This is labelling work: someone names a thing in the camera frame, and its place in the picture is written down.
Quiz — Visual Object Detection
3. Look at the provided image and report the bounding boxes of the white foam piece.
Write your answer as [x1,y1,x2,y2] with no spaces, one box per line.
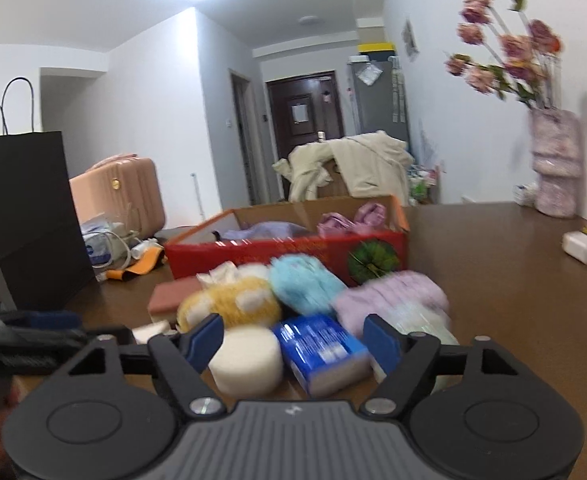
[132,320,173,346]

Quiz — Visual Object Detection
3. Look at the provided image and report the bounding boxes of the purple satin cloth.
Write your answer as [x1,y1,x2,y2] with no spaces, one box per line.
[317,212,358,235]
[355,202,387,227]

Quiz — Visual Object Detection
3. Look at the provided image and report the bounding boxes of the beige coat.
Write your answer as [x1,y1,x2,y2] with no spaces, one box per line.
[272,130,415,202]

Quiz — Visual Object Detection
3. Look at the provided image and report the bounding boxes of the white round sponge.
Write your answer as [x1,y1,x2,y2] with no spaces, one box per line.
[207,327,285,397]

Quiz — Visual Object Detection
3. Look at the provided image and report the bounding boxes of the blue tissue packet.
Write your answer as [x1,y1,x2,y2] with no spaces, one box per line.
[272,313,373,397]

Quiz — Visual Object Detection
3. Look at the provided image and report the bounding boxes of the red cardboard box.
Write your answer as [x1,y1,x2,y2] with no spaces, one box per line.
[164,194,410,287]

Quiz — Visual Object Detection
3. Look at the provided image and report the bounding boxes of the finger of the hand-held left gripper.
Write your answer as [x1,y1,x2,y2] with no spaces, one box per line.
[2,310,84,332]

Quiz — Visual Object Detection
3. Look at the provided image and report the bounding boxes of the pink patterned vase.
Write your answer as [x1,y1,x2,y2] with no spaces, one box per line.
[527,107,585,219]

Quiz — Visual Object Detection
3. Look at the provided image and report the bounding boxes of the grey interior door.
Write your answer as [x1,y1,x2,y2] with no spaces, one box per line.
[229,69,255,206]

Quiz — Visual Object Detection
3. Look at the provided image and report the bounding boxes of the yellow and white plush toy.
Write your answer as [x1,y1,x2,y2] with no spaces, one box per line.
[176,260,284,334]

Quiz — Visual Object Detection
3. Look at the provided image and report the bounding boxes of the lavender fuzzy cloth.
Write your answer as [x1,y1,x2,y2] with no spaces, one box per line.
[330,270,450,342]

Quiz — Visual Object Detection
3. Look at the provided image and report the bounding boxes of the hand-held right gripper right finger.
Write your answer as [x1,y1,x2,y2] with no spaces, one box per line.
[362,313,528,418]

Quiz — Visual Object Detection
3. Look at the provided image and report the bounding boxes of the grey refrigerator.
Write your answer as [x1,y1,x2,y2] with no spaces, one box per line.
[345,54,410,142]

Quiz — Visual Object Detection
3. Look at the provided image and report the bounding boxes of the pale green soft packet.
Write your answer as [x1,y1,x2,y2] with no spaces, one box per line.
[372,310,460,392]

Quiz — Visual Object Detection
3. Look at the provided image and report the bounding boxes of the white power adapter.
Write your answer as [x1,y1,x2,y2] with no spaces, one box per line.
[562,231,587,265]

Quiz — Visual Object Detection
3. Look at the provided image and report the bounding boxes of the clear plastic bag blue label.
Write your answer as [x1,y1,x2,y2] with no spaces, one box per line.
[80,211,140,272]

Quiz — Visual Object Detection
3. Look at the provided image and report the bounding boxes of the orange strap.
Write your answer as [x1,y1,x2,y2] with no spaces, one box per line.
[105,246,167,281]

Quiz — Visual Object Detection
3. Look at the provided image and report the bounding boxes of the wall picture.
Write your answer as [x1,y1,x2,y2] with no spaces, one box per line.
[401,18,419,62]

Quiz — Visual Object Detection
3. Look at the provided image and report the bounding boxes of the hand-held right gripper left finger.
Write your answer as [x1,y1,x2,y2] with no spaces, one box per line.
[56,313,225,418]

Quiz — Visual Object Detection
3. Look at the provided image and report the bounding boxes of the black paper bag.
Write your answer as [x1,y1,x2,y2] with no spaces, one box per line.
[0,77,98,312]

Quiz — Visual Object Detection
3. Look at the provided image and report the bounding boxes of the pink suitcase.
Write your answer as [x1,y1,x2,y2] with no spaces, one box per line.
[68,154,167,237]

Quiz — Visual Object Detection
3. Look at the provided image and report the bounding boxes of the brown cardboard box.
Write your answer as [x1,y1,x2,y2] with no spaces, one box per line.
[315,159,355,199]

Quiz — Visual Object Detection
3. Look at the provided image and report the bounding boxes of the purple knitted towel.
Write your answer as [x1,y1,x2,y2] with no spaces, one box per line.
[220,220,310,242]

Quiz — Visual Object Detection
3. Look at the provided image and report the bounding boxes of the white cable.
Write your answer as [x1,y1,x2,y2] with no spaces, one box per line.
[94,230,134,277]

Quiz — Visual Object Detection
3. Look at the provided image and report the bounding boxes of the dark brown entrance door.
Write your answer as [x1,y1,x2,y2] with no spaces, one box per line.
[266,70,347,162]

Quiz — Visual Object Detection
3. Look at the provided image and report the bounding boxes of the yellow and black box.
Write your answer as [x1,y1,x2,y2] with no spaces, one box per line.
[357,41,397,56]

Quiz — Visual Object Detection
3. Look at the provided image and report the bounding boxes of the white pole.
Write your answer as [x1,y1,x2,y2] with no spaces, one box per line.
[189,172,207,222]

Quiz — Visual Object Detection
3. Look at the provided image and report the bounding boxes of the pink sponge block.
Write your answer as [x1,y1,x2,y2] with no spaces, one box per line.
[147,277,210,324]

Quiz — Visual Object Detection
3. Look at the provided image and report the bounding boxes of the pink artificial flowers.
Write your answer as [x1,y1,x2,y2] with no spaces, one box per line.
[443,0,565,111]

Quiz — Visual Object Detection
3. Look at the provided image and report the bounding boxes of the light blue fluffy plush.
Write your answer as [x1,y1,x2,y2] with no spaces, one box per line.
[268,254,350,319]

